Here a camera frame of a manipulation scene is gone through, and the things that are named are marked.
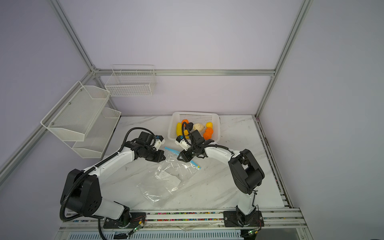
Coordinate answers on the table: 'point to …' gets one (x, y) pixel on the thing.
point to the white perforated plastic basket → (194, 117)
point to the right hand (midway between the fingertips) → (179, 156)
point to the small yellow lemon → (209, 124)
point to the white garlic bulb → (198, 126)
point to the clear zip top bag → (166, 177)
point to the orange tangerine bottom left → (209, 130)
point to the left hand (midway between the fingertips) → (163, 159)
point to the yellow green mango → (179, 129)
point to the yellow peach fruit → (186, 133)
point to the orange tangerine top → (185, 120)
